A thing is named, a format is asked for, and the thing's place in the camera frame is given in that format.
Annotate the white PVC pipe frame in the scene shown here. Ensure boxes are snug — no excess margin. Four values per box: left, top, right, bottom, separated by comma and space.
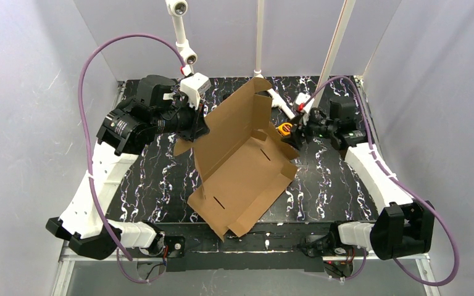
165, 1, 356, 119

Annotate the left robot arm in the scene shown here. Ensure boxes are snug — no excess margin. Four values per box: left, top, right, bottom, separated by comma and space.
46, 73, 211, 260

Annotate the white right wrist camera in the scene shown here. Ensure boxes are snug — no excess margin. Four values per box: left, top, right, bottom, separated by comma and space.
294, 92, 315, 118

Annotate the brown cardboard box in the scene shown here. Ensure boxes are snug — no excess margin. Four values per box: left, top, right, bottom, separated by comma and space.
173, 77, 299, 240

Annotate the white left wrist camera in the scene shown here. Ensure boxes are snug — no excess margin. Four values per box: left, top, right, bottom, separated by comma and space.
179, 65, 211, 110

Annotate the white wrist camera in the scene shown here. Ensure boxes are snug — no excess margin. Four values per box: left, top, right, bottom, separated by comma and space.
294, 92, 315, 118
179, 65, 211, 110

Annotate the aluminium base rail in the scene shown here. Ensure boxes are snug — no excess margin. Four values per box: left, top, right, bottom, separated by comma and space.
51, 81, 440, 296

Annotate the yellow tape measure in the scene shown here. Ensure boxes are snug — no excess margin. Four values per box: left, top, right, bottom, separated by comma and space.
276, 122, 293, 136

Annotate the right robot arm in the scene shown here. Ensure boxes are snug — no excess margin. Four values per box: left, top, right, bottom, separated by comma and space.
277, 99, 435, 260

